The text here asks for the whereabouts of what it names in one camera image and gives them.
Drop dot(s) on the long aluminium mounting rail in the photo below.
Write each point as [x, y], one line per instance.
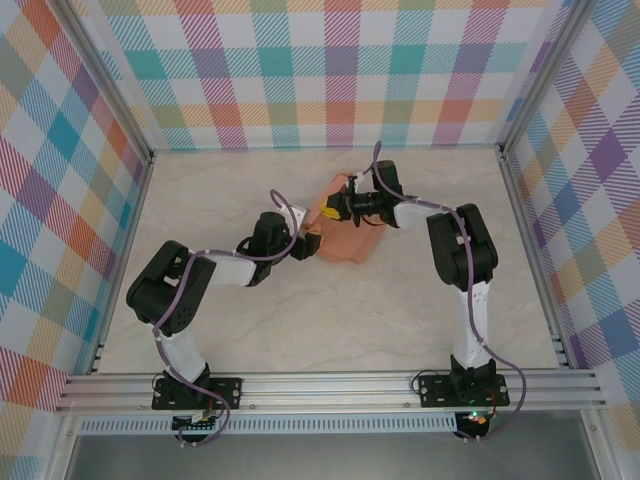
[325, 390]

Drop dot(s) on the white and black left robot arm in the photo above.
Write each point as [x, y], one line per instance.
[165, 285]

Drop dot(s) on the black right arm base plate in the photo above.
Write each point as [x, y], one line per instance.
[435, 390]

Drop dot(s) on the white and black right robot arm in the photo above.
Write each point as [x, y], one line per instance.
[465, 250]

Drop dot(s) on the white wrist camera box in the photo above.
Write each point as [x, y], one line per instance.
[358, 177]
[300, 214]

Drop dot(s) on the salmon paper box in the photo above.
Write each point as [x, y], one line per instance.
[345, 240]

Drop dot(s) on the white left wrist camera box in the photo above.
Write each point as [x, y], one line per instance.
[300, 214]

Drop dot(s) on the small black controller board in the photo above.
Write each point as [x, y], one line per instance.
[197, 424]
[475, 419]

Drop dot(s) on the slanted aluminium frame post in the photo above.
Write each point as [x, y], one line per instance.
[542, 75]
[106, 80]

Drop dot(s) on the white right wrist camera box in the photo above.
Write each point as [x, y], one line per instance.
[358, 177]

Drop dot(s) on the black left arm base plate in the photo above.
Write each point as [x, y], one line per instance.
[227, 392]

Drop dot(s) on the aluminium table side rail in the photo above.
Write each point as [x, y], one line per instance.
[525, 225]
[131, 225]

